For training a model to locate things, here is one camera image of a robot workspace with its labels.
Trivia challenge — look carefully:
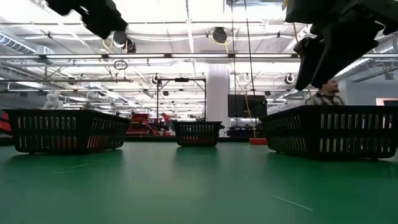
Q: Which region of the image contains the orange-edged wall screen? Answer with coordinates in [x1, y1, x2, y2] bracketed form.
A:
[375, 97, 398, 106]

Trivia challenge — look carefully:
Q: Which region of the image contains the red machinery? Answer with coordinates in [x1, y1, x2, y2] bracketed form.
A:
[126, 112, 172, 137]

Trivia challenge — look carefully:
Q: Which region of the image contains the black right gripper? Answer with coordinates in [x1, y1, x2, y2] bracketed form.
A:
[285, 0, 398, 91]

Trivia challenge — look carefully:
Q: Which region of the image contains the silver ventilation duct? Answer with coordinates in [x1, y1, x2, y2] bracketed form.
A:
[0, 27, 55, 56]
[334, 43, 398, 78]

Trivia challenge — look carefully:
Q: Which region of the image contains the red object with black cable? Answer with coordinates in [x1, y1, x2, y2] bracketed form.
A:
[0, 111, 12, 135]

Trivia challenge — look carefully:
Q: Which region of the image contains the thin black hanging cable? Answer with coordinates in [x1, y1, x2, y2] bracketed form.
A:
[230, 0, 238, 119]

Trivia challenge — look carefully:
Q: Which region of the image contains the low black cabinet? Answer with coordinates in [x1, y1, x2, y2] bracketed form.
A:
[226, 125, 265, 138]

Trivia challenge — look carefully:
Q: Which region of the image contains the yellow reel cable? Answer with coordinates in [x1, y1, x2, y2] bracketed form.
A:
[211, 29, 256, 138]

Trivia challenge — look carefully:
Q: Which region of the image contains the green table mat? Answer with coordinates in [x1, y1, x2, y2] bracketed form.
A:
[0, 136, 398, 224]

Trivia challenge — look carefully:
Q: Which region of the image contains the black monitor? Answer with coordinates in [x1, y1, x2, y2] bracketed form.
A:
[227, 94, 268, 118]

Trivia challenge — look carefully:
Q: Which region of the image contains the white pillar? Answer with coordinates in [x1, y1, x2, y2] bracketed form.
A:
[206, 63, 231, 138]

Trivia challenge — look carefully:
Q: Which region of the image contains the person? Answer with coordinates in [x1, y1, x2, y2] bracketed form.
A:
[304, 77, 346, 106]

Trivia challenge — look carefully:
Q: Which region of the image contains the black plastic slotted basket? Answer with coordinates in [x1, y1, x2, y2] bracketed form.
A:
[259, 105, 398, 161]
[5, 108, 131, 155]
[172, 121, 225, 147]

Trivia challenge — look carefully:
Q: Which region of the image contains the black metal frame rack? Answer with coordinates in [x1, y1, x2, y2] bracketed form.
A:
[157, 77, 207, 123]

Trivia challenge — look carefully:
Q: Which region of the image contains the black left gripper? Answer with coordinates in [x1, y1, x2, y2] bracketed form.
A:
[45, 0, 128, 40]

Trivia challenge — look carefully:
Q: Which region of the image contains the white figure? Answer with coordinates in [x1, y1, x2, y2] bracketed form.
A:
[42, 90, 65, 110]

